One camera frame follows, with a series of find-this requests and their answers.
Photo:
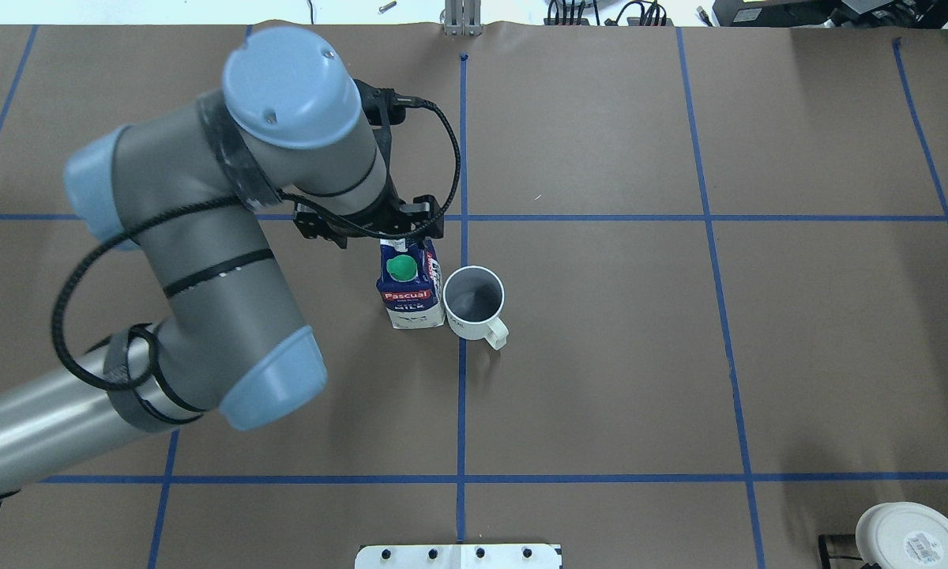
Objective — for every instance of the blue white milk carton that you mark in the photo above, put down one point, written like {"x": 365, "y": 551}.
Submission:
{"x": 410, "y": 284}

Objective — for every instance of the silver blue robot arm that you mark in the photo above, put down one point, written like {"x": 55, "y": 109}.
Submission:
{"x": 288, "y": 123}

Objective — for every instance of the aluminium frame post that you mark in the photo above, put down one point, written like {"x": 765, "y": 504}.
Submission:
{"x": 462, "y": 18}

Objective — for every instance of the white mounting plate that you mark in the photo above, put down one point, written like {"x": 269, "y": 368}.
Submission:
{"x": 497, "y": 555}

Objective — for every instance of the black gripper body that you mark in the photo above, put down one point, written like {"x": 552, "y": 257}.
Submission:
{"x": 420, "y": 219}

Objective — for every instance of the black wire cup rack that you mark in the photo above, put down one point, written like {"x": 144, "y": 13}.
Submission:
{"x": 839, "y": 551}

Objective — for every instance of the white mug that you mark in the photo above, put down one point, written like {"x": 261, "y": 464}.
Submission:
{"x": 473, "y": 301}

